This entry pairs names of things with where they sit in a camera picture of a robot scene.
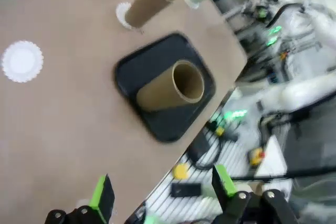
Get black power brick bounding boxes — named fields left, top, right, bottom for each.
left=187, top=129, right=212, bottom=162

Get red yellow emergency stop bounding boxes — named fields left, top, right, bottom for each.
left=248, top=147, right=265, bottom=167

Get black plastic tray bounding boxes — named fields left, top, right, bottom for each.
left=113, top=33, right=217, bottom=144

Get long black cable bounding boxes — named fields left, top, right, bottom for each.
left=230, top=165, right=336, bottom=183

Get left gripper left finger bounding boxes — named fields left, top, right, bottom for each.
left=44, top=173, right=116, bottom=224

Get tall brown cup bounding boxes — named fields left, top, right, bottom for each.
left=135, top=60, right=205, bottom=112
left=124, top=0, right=179, bottom=29

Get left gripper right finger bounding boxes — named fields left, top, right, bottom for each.
left=212, top=165, right=300, bottom=224

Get black corrugated cable hose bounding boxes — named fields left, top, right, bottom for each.
left=266, top=2, right=307, bottom=29

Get round yellow button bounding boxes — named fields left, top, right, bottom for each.
left=172, top=163, right=190, bottom=180

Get flat black box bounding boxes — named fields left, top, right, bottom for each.
left=170, top=182, right=203, bottom=198

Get white box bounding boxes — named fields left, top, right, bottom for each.
left=256, top=134, right=289, bottom=180

